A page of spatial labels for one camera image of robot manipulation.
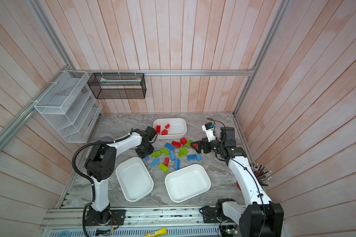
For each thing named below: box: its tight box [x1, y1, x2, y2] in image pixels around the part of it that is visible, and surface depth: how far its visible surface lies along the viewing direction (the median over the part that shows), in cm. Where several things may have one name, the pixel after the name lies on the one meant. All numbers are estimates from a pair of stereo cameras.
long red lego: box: [171, 140, 182, 149], surface depth 103 cm
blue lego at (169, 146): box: [165, 142, 175, 151], surface depth 100 cm
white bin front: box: [164, 163, 212, 203], surface depth 86 cm
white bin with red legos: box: [152, 118, 188, 130], surface depth 113 cm
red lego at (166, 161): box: [164, 157, 170, 167], surface depth 96 cm
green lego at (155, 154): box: [150, 151, 162, 158], surface depth 100 cm
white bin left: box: [115, 156, 155, 202], surface depth 88 cm
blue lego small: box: [150, 157, 161, 168], surface depth 95 cm
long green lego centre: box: [178, 146, 189, 156], surface depth 100 cm
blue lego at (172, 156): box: [170, 150, 176, 161], surface depth 95 cm
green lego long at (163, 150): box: [160, 147, 171, 156], surface depth 100 cm
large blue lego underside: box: [186, 154, 198, 161], surface depth 95 cm
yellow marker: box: [145, 227, 167, 237], surface depth 69 cm
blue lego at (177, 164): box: [174, 158, 181, 170], surface depth 92 cm
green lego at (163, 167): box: [158, 162, 170, 173], surface depth 92 cm
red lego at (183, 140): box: [179, 137, 188, 145], surface depth 103 cm
